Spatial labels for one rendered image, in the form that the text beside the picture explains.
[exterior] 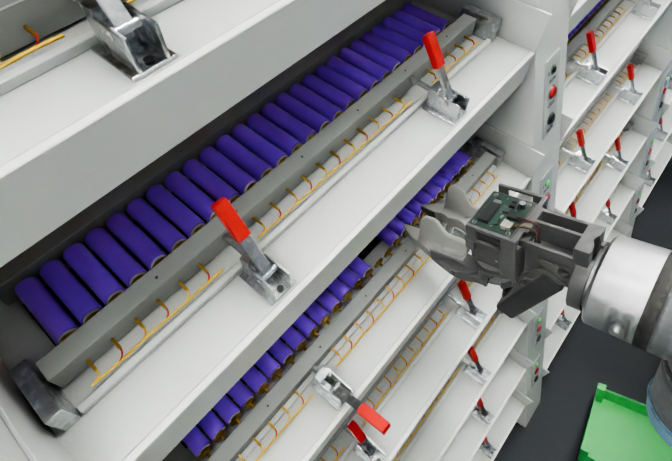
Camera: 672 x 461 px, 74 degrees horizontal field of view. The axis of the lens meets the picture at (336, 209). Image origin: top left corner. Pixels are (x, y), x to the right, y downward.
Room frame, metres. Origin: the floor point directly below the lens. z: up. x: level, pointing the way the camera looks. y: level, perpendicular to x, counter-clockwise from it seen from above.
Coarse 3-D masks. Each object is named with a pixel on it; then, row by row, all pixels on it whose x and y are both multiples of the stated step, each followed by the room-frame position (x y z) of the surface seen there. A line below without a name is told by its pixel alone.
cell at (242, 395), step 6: (240, 384) 0.28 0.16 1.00; (234, 390) 0.27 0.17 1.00; (240, 390) 0.27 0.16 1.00; (246, 390) 0.27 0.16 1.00; (234, 396) 0.27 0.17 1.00; (240, 396) 0.26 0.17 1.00; (246, 396) 0.26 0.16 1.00; (252, 396) 0.27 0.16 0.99; (240, 402) 0.26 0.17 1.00; (246, 402) 0.26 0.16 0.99
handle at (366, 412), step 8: (336, 392) 0.24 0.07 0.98; (344, 392) 0.24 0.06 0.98; (344, 400) 0.23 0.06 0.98; (352, 400) 0.23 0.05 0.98; (360, 408) 0.22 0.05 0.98; (368, 408) 0.21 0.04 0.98; (368, 416) 0.21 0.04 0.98; (376, 416) 0.20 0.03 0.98; (376, 424) 0.20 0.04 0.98; (384, 424) 0.19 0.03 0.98; (384, 432) 0.19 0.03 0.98
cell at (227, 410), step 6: (222, 402) 0.26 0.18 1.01; (228, 402) 0.26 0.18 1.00; (216, 408) 0.26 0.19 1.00; (222, 408) 0.26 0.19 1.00; (228, 408) 0.26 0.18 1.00; (234, 408) 0.26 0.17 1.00; (222, 414) 0.25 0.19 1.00; (228, 414) 0.25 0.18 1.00; (234, 414) 0.25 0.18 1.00; (228, 420) 0.25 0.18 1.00
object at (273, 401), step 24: (480, 168) 0.48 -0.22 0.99; (408, 240) 0.40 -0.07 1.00; (384, 264) 0.37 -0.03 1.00; (384, 288) 0.35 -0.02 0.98; (360, 312) 0.32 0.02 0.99; (336, 336) 0.30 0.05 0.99; (360, 336) 0.30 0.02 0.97; (312, 360) 0.28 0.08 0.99; (288, 384) 0.26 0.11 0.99; (264, 408) 0.25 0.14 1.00; (240, 432) 0.23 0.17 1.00; (216, 456) 0.21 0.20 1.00; (240, 456) 0.21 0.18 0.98
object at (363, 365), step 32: (480, 128) 0.54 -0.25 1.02; (512, 160) 0.50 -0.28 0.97; (480, 192) 0.47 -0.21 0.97; (512, 192) 0.46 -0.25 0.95; (416, 288) 0.35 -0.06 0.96; (448, 288) 0.37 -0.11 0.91; (384, 320) 0.32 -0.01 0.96; (416, 320) 0.31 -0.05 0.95; (352, 352) 0.29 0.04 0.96; (384, 352) 0.28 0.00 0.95; (352, 384) 0.26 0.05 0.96; (288, 416) 0.24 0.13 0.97; (320, 416) 0.24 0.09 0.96; (256, 448) 0.22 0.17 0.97; (288, 448) 0.21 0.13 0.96; (320, 448) 0.22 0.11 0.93
